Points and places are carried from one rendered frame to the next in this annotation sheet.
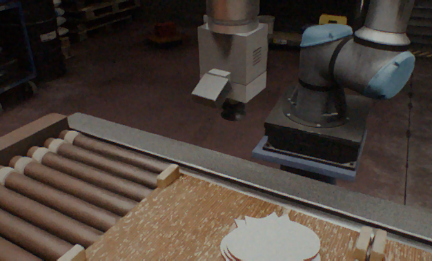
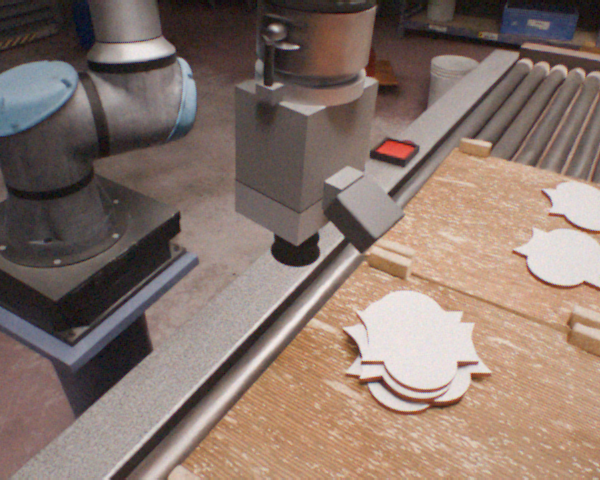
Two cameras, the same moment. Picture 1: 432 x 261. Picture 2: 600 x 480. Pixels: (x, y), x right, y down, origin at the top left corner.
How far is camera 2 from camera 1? 0.63 m
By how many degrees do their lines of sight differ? 71
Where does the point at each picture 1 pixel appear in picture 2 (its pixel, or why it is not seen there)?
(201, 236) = (375, 440)
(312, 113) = (96, 226)
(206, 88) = (375, 210)
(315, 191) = (257, 290)
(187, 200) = (275, 463)
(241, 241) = (419, 370)
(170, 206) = not seen: outside the picture
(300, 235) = (399, 305)
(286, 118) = (64, 269)
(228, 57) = (349, 139)
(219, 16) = (360, 63)
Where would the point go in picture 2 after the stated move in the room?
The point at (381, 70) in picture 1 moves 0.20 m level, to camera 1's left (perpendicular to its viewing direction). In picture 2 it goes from (184, 93) to (136, 163)
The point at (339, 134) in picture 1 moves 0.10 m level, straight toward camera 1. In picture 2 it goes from (150, 222) to (206, 239)
